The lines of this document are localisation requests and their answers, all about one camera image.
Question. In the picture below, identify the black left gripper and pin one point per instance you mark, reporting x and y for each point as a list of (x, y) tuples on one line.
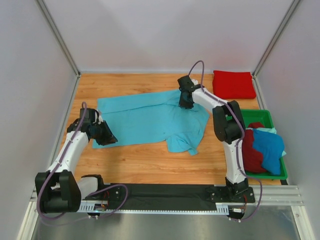
[(109, 138)]

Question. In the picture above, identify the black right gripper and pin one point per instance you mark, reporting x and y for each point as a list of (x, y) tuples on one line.
[(182, 104)]

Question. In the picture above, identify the light blue t-shirt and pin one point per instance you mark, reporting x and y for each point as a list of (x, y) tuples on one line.
[(152, 118)]

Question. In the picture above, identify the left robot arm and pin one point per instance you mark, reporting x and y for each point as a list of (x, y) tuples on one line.
[(57, 189)]

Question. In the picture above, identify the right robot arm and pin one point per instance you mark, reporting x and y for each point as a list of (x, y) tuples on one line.
[(229, 128)]

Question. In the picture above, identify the folded red t-shirt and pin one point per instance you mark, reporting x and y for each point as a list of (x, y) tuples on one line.
[(233, 85)]

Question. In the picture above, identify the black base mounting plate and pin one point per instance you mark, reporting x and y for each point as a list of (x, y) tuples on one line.
[(117, 194)]

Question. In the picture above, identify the mint green t-shirt in bin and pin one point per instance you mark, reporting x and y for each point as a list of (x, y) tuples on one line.
[(272, 131)]

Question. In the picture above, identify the dark red t-shirt in bin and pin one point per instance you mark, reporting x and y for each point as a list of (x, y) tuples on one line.
[(252, 159)]

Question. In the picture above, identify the blue t-shirt in bin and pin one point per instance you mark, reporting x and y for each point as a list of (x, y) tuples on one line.
[(271, 146)]

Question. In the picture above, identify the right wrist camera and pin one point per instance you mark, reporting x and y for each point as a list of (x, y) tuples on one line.
[(187, 85)]

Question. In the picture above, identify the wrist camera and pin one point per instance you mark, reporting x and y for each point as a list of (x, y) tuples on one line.
[(90, 116), (187, 85)]

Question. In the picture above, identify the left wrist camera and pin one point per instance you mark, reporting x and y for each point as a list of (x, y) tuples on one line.
[(90, 116)]

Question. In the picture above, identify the left aluminium corner post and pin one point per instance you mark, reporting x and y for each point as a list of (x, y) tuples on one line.
[(59, 38)]

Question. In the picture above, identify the aluminium corner post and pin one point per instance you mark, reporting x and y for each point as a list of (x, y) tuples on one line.
[(277, 35), (59, 38)]

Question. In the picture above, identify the right aluminium corner post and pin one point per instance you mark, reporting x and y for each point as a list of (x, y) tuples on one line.
[(277, 35)]

